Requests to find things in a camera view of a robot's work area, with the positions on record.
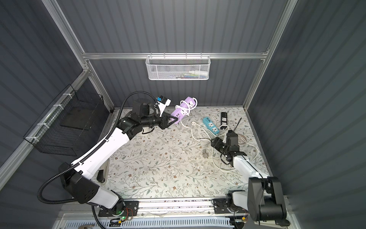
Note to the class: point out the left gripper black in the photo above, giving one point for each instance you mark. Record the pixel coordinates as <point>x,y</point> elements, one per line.
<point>163,121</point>

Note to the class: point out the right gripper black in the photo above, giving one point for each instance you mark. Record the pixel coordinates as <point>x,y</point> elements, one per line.
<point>217,143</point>

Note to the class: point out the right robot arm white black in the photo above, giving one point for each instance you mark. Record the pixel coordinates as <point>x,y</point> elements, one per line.
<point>251,183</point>

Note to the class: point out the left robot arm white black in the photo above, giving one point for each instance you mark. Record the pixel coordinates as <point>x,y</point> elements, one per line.
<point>77,177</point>

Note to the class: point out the black beige stapler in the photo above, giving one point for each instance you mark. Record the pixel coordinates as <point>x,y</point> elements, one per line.
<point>102,174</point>

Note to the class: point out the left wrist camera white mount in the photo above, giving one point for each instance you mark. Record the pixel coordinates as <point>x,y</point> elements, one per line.
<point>161,104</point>

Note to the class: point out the white wire mesh basket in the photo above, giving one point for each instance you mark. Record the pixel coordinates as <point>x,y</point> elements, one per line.
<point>176,67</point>

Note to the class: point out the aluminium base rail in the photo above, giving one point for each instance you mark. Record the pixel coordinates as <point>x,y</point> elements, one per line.
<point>161,206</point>

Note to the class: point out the black wire basket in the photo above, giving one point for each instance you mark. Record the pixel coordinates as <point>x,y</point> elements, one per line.
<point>72,127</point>

